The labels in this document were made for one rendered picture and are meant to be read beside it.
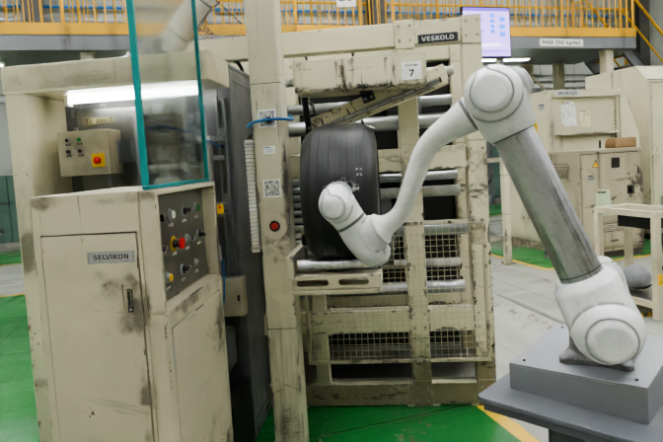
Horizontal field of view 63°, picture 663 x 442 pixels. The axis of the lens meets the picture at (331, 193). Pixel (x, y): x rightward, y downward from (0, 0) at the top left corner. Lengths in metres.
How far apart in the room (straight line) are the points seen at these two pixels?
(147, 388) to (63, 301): 0.37
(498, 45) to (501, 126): 5.09
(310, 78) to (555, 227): 1.48
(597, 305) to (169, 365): 1.19
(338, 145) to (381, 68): 0.55
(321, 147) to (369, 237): 0.58
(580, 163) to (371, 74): 4.39
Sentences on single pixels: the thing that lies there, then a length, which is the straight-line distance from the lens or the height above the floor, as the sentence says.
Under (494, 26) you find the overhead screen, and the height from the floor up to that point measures 2.67.
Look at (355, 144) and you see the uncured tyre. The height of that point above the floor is 1.38.
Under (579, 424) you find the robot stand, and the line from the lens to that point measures 1.53.
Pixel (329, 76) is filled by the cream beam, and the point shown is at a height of 1.70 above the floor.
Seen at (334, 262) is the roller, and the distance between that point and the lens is 2.18.
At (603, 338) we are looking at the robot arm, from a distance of 1.36.
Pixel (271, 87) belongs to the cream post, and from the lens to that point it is 2.27.
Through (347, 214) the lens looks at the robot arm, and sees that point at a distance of 1.59.
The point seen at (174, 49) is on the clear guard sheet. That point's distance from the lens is 2.00.
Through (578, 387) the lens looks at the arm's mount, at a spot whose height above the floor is 0.70.
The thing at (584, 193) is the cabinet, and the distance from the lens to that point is 6.62.
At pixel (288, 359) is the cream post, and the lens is 2.40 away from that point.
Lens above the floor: 1.33
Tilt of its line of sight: 4 degrees down
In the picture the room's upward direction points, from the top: 4 degrees counter-clockwise
